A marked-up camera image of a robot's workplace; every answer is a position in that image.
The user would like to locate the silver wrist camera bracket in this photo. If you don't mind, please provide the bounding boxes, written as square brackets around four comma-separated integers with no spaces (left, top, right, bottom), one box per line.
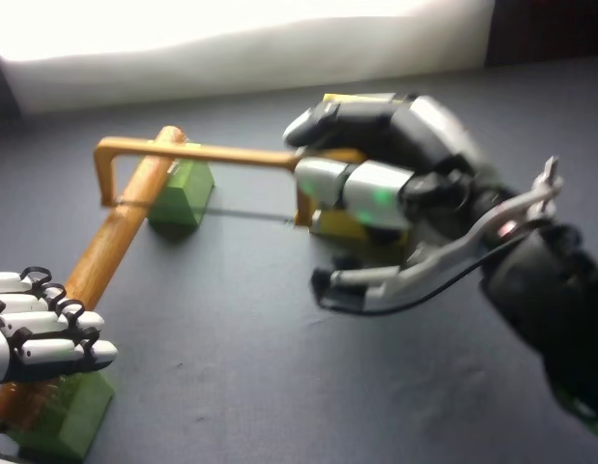
[327,156,565,302]

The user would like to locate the yellow wooden block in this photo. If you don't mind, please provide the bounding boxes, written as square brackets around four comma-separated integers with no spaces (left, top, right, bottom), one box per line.
[310,92,418,260]

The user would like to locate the green wooden block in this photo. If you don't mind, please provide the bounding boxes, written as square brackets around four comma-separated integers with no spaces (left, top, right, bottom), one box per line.
[147,142,216,228]
[8,369,115,460]

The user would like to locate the thin black cable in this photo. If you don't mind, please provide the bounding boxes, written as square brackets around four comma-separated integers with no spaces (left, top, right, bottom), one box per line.
[360,248,522,319]

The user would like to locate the wooden rod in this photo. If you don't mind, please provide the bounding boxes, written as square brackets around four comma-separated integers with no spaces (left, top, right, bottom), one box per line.
[0,125,188,421]

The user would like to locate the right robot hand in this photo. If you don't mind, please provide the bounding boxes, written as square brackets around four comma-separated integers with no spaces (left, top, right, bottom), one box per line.
[282,94,491,262]

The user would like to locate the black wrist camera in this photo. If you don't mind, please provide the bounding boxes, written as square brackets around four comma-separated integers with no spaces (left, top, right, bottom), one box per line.
[310,267,394,313]

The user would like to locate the yellow toy hacksaw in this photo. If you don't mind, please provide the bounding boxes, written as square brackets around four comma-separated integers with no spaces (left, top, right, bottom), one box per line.
[94,136,370,229]

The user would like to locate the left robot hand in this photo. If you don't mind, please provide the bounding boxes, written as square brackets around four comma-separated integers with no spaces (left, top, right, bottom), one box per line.
[0,265,120,389]

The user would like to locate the white backdrop cloth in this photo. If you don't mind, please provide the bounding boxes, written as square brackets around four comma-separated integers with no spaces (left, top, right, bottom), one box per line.
[0,0,493,115]

